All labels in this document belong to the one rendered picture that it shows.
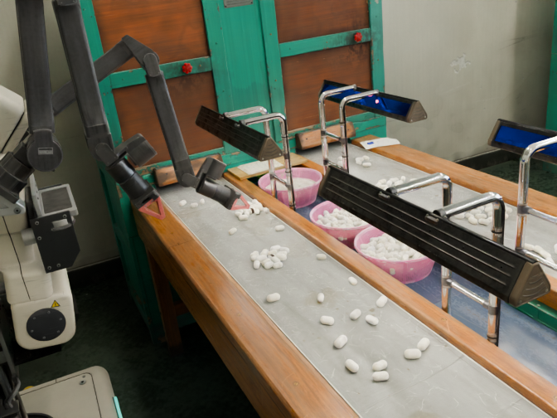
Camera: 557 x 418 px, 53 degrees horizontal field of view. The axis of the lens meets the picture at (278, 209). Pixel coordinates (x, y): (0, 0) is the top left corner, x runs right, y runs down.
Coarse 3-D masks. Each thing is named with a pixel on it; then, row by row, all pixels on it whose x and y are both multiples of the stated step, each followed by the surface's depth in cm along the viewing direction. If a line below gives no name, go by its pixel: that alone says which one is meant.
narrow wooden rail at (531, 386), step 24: (264, 192) 223; (288, 216) 199; (312, 240) 183; (336, 240) 178; (360, 264) 163; (384, 288) 150; (408, 288) 148; (408, 312) 142; (432, 312) 137; (456, 336) 128; (480, 336) 127; (480, 360) 121; (504, 360) 119; (528, 384) 112; (552, 384) 111; (552, 408) 106
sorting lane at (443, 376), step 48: (192, 192) 239; (240, 192) 233; (240, 240) 192; (288, 240) 188; (288, 288) 160; (336, 288) 157; (288, 336) 139; (336, 336) 137; (384, 336) 135; (432, 336) 133; (336, 384) 121; (384, 384) 120; (432, 384) 118; (480, 384) 116
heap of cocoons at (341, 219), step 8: (336, 208) 206; (320, 216) 201; (328, 216) 201; (336, 216) 202; (344, 216) 199; (352, 216) 200; (328, 224) 195; (336, 224) 195; (344, 224) 194; (352, 224) 195; (360, 224) 194
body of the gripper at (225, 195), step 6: (222, 186) 189; (228, 186) 196; (216, 192) 186; (222, 192) 187; (228, 192) 189; (234, 192) 188; (216, 198) 188; (222, 198) 188; (228, 198) 189; (234, 198) 187; (222, 204) 191; (228, 204) 188
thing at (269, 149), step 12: (204, 108) 217; (204, 120) 214; (216, 120) 205; (228, 120) 196; (216, 132) 201; (228, 132) 193; (240, 132) 185; (252, 132) 178; (240, 144) 183; (252, 144) 176; (264, 144) 169; (276, 144) 171; (252, 156) 175; (264, 156) 171; (276, 156) 172
